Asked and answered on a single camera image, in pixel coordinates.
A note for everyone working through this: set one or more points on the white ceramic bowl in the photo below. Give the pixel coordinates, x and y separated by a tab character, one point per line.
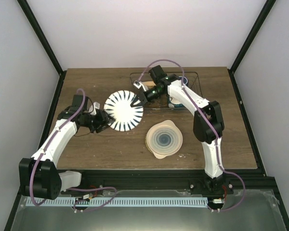
174	103

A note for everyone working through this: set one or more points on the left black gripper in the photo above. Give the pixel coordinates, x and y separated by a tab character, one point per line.
103	121

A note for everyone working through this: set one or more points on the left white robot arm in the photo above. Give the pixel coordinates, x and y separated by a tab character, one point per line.
38	174

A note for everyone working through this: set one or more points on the black aluminium frame rail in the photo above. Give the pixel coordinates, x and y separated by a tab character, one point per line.
193	180

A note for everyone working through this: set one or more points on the blue enamel mug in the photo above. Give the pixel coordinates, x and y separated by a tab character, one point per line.
185	80

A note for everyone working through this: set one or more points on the white blue striped plate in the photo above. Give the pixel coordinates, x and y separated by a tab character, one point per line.
118	106

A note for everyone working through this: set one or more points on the light blue slotted cable duct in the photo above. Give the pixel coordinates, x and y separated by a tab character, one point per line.
131	202

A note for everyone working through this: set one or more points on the orange plastic plate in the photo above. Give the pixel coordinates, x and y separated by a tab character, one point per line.
149	84

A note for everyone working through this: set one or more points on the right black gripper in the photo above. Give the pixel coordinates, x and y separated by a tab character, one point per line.
136	99

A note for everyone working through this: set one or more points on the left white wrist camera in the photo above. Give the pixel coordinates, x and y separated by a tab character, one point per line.
94	109

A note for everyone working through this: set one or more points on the yellow patterned plate underneath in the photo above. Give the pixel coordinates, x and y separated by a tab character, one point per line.
146	144

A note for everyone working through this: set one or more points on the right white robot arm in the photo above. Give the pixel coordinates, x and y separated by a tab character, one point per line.
208	124

